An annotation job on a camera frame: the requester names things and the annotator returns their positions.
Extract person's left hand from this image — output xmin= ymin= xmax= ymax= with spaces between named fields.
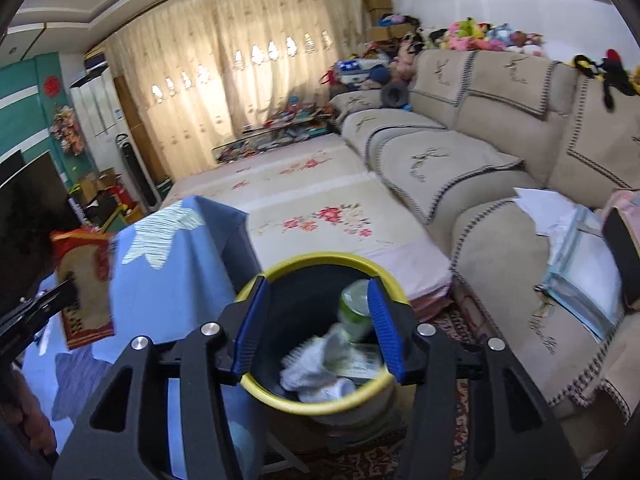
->
xmin=1 ymin=366 xmax=58 ymax=455

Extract white green lidded bottle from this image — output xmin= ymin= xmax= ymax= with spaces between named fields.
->
xmin=337 ymin=280 xmax=372 ymax=342

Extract green patterned white box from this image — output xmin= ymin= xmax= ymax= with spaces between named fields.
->
xmin=326 ymin=344 xmax=383 ymax=382

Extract black tower fan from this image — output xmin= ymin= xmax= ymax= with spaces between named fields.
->
xmin=115 ymin=133 xmax=160 ymax=211

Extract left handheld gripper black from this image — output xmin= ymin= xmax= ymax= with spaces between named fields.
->
xmin=1 ymin=276 xmax=78 ymax=366

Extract low glass table with clutter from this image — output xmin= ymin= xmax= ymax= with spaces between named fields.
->
xmin=212 ymin=104 xmax=336 ymax=165

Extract yellow rimmed black trash bin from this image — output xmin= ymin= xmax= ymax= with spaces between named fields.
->
xmin=241 ymin=252 xmax=407 ymax=428

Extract cardboard boxes stack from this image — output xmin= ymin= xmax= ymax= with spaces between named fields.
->
xmin=363 ymin=0 xmax=419 ymax=42

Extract white papers on sofa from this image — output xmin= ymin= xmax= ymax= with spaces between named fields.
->
xmin=513 ymin=188 xmax=577 ymax=237

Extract blue clear document folder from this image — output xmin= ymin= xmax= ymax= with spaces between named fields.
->
xmin=537 ymin=206 xmax=625 ymax=341

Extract pile of plush toys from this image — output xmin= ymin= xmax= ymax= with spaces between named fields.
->
xmin=322 ymin=14 xmax=640 ymax=111

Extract blue tablecloth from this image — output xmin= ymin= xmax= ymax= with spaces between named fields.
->
xmin=23 ymin=196 xmax=268 ymax=479

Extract red patterned snack bag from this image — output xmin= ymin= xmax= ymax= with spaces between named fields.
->
xmin=51 ymin=229 xmax=115 ymax=350

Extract beige sofa with covers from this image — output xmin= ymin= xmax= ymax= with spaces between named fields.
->
xmin=332 ymin=50 xmax=639 ymax=415

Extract cream embroidered curtains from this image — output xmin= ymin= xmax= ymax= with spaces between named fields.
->
xmin=104 ymin=0 xmax=363 ymax=180

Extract black flat screen television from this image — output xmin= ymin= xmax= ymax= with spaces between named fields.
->
xmin=0 ymin=153 xmax=81 ymax=314

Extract white foam fruit net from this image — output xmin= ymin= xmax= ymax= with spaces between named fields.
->
xmin=280 ymin=324 xmax=356 ymax=404

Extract artificial flower wall decoration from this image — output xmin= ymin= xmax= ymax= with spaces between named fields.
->
xmin=50 ymin=105 xmax=85 ymax=156

